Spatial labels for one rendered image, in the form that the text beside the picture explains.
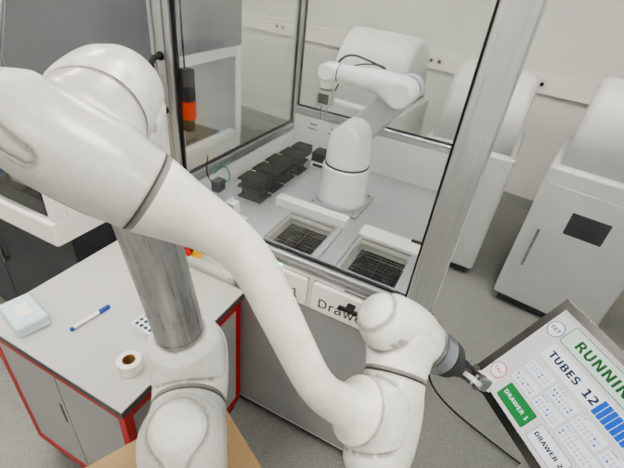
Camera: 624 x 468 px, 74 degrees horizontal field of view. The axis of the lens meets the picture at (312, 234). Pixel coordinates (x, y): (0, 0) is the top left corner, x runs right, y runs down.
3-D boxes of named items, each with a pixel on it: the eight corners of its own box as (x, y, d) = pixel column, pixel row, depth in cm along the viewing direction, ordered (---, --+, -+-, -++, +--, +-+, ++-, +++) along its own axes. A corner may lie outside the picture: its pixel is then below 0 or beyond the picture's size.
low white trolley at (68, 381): (152, 531, 154) (121, 413, 112) (40, 448, 174) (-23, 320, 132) (242, 409, 198) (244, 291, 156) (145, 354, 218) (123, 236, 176)
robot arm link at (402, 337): (403, 313, 80) (388, 382, 75) (354, 280, 72) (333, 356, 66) (455, 316, 73) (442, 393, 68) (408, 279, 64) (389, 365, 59)
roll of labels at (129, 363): (120, 359, 125) (118, 350, 123) (144, 357, 127) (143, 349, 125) (115, 379, 120) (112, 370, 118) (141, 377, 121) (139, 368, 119)
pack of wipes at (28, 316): (53, 323, 134) (49, 313, 131) (20, 340, 127) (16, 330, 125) (32, 300, 141) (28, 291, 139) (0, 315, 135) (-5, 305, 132)
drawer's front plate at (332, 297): (388, 342, 135) (396, 318, 129) (309, 307, 144) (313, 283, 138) (390, 338, 136) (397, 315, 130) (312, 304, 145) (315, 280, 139)
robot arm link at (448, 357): (422, 309, 78) (437, 320, 81) (392, 346, 79) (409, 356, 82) (456, 338, 71) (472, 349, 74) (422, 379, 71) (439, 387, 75)
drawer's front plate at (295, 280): (303, 305, 145) (306, 280, 139) (235, 274, 154) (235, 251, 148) (305, 302, 146) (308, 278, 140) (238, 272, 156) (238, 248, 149)
